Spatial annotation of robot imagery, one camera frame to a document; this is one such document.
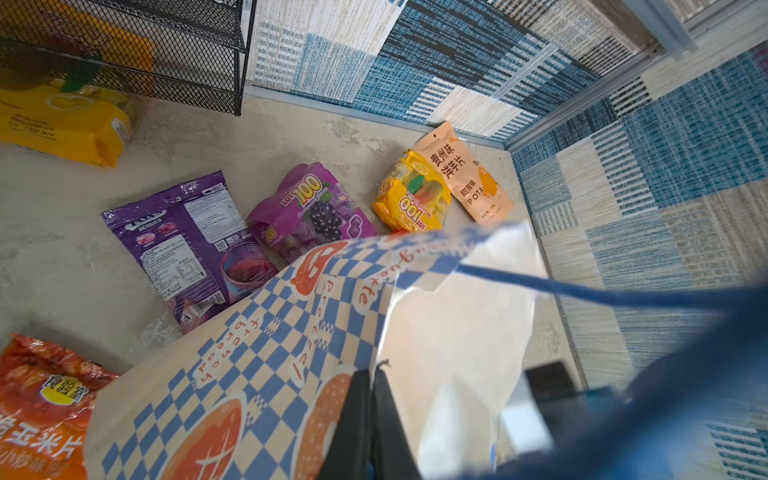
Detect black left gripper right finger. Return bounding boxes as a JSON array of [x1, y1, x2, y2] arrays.
[[371, 365, 422, 480]]

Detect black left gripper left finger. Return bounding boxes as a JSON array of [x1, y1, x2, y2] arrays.
[[318, 370, 372, 480]]

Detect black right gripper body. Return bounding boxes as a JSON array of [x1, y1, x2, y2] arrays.
[[497, 361, 618, 474]]

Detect blue checkered paper bag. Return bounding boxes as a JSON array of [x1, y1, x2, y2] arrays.
[[84, 223, 767, 479]]

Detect orange potato chip bag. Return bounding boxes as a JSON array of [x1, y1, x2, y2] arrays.
[[413, 121, 514, 225]]

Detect yellow fruit jelly bag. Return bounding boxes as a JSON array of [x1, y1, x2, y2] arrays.
[[372, 150, 452, 232]]

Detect purple grape jelly bag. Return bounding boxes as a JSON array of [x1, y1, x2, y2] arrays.
[[246, 162, 377, 263]]

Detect purple berry snack bag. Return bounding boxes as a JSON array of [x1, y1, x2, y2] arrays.
[[101, 171, 278, 334]]

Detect orange corn chip bag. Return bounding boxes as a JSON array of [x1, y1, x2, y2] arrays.
[[1, 334, 118, 479]]

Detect black mesh shelf rack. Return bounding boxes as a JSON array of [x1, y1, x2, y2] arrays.
[[1, 1, 255, 116]]

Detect yellow snack pack under rack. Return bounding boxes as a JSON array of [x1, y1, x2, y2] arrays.
[[1, 25, 154, 167]]

